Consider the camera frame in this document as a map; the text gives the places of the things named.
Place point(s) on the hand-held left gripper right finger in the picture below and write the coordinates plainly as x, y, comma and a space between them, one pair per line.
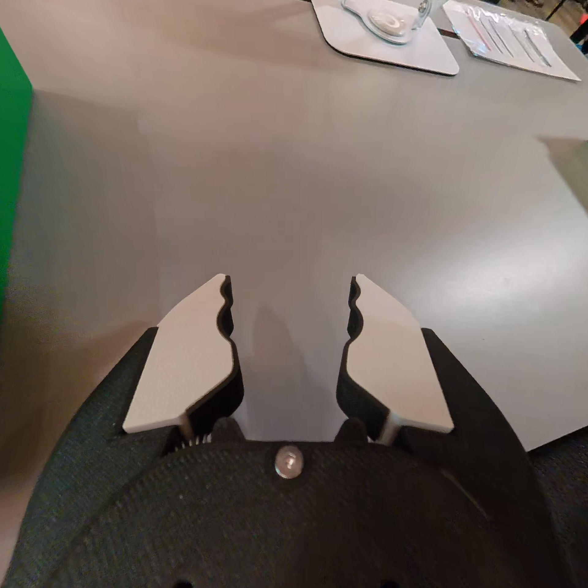
395, 367

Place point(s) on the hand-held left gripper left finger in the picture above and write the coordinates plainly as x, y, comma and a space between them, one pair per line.
183, 367

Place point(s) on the grey desk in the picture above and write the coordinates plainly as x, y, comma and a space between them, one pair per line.
298, 183

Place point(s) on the white desk stand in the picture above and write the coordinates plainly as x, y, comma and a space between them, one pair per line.
413, 50

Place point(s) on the person's dark clothing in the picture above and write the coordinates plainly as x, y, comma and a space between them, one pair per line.
565, 505

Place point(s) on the green plastic bin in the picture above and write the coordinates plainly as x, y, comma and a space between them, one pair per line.
11, 138

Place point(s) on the clear plastic document sleeve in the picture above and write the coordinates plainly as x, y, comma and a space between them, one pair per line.
505, 36

